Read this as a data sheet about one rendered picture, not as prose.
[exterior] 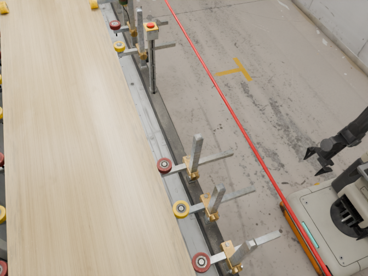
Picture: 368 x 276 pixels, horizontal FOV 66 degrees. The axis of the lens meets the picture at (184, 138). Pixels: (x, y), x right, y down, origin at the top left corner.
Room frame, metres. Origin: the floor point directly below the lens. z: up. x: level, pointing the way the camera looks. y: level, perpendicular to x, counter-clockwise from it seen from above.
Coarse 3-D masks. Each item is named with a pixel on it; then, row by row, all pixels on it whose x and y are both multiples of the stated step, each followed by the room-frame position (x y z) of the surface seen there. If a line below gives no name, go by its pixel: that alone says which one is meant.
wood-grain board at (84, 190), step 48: (0, 0) 1.99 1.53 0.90; (48, 0) 2.06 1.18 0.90; (96, 0) 2.13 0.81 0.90; (48, 48) 1.50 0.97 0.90; (96, 48) 1.55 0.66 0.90; (48, 96) 1.08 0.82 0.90; (96, 96) 1.12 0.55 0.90; (48, 144) 0.76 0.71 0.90; (96, 144) 0.79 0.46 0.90; (144, 144) 0.82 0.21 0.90; (48, 192) 0.50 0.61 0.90; (96, 192) 0.52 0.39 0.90; (144, 192) 0.55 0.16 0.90; (48, 240) 0.28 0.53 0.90; (96, 240) 0.30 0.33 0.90; (144, 240) 0.32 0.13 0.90
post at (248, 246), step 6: (246, 240) 0.30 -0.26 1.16; (252, 240) 0.30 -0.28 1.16; (240, 246) 0.29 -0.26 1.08; (246, 246) 0.28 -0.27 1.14; (252, 246) 0.28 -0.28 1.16; (234, 252) 0.30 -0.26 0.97; (240, 252) 0.28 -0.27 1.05; (246, 252) 0.27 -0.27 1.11; (234, 258) 0.28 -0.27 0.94; (240, 258) 0.27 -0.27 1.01; (234, 264) 0.27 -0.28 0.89; (228, 270) 0.27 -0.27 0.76
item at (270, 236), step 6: (270, 234) 0.43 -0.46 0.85; (276, 234) 0.43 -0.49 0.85; (258, 240) 0.39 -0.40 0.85; (264, 240) 0.40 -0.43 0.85; (270, 240) 0.40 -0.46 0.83; (222, 252) 0.32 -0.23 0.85; (210, 258) 0.29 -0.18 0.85; (216, 258) 0.29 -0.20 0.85; (222, 258) 0.30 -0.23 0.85; (210, 264) 0.27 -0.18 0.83
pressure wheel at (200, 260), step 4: (200, 252) 0.30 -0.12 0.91; (196, 256) 0.28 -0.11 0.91; (200, 256) 0.28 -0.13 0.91; (204, 256) 0.28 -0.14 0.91; (208, 256) 0.28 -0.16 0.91; (192, 260) 0.26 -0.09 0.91; (196, 260) 0.26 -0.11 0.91; (200, 260) 0.26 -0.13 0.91; (204, 260) 0.27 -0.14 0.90; (208, 260) 0.27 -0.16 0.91; (192, 264) 0.25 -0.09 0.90; (196, 264) 0.25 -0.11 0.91; (200, 264) 0.25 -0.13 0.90; (204, 264) 0.25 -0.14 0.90; (208, 264) 0.25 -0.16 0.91; (196, 268) 0.23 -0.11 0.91; (200, 268) 0.23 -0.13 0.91; (204, 268) 0.23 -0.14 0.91; (208, 268) 0.24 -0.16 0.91; (200, 272) 0.22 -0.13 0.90; (204, 272) 0.22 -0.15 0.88
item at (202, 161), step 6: (228, 150) 0.89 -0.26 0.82; (210, 156) 0.84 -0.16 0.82; (216, 156) 0.84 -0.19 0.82; (222, 156) 0.85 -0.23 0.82; (228, 156) 0.86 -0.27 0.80; (204, 162) 0.80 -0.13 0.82; (210, 162) 0.81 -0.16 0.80; (174, 168) 0.74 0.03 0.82; (180, 168) 0.74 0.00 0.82; (186, 168) 0.75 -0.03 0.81; (162, 174) 0.69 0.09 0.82; (168, 174) 0.70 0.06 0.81
